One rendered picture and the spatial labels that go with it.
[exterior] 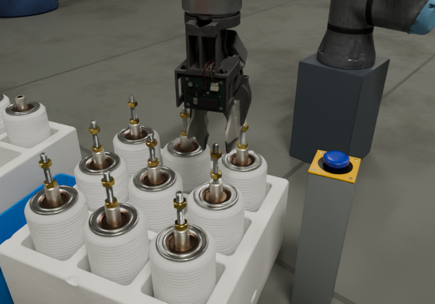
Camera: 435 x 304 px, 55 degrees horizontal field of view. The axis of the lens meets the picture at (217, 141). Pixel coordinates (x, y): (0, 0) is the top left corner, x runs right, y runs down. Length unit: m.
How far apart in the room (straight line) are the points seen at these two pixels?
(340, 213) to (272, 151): 0.64
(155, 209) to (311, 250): 0.28
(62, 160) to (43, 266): 0.42
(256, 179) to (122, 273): 0.28
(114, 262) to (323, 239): 0.34
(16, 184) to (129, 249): 0.43
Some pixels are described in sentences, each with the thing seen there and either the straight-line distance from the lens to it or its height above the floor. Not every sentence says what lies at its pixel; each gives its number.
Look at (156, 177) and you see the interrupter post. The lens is 0.73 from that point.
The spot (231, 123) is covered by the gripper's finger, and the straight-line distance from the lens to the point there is 0.59.
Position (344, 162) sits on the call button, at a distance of 0.66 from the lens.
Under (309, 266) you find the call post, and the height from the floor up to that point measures 0.12.
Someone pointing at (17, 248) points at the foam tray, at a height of 0.18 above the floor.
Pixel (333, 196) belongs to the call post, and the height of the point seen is 0.28.
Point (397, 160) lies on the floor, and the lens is 1.35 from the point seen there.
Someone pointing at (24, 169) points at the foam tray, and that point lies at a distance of 1.01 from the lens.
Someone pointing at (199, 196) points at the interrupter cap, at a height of 0.25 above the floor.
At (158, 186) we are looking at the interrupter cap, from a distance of 0.72.
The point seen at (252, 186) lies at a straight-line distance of 0.76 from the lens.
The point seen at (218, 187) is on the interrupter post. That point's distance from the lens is 0.67.
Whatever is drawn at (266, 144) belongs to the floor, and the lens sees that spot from 1.33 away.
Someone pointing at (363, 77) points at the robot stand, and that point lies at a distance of 1.09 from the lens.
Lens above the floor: 0.68
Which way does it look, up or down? 30 degrees down
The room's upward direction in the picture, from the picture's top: straight up
